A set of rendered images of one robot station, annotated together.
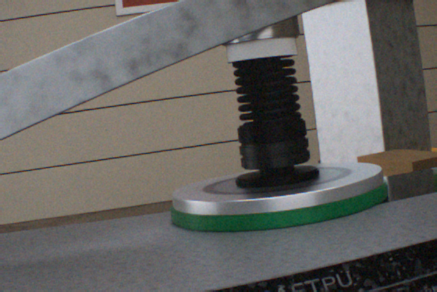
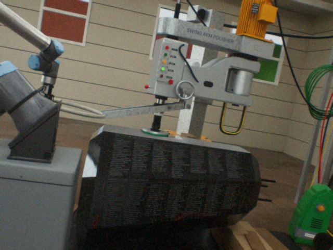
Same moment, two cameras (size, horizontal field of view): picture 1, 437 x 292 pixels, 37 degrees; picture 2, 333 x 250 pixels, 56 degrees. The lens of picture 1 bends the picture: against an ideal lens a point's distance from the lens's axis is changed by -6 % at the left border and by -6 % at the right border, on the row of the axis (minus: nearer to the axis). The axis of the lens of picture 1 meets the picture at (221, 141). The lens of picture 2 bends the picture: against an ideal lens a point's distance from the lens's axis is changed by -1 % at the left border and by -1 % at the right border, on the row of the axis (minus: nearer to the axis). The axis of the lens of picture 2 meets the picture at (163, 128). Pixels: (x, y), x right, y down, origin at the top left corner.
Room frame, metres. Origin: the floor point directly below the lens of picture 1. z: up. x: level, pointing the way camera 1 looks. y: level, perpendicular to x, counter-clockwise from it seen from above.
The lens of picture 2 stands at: (-1.77, -0.22, 1.23)
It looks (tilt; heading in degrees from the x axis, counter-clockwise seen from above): 7 degrees down; 2
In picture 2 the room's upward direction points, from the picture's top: 11 degrees clockwise
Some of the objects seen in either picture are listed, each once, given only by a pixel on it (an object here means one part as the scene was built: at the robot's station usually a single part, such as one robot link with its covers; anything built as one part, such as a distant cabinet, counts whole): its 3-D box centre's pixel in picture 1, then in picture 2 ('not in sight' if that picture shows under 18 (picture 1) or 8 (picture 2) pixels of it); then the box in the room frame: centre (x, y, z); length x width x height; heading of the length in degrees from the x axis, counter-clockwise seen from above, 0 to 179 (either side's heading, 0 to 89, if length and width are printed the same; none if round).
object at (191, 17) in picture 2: not in sight; (196, 14); (1.48, -0.19, 2.00); 0.20 x 0.18 x 0.15; 10
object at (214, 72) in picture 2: not in sight; (211, 82); (0.81, -0.42, 1.35); 0.74 x 0.23 x 0.49; 112
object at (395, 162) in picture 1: (405, 167); (188, 137); (1.23, -0.34, 0.81); 0.20 x 0.10 x 0.05; 18
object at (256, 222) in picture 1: (278, 189); (155, 131); (0.68, -0.05, 0.88); 0.22 x 0.22 x 0.04
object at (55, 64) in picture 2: not in sight; (51, 67); (0.24, 0.66, 1.23); 0.10 x 0.09 x 0.12; 163
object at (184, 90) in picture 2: not in sight; (183, 89); (0.61, -0.21, 1.24); 0.15 x 0.10 x 0.15; 112
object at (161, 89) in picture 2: not in sight; (176, 72); (0.71, -0.12, 1.36); 0.36 x 0.22 x 0.45; 112
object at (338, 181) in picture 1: (278, 186); (155, 130); (0.68, -0.05, 0.89); 0.21 x 0.21 x 0.01
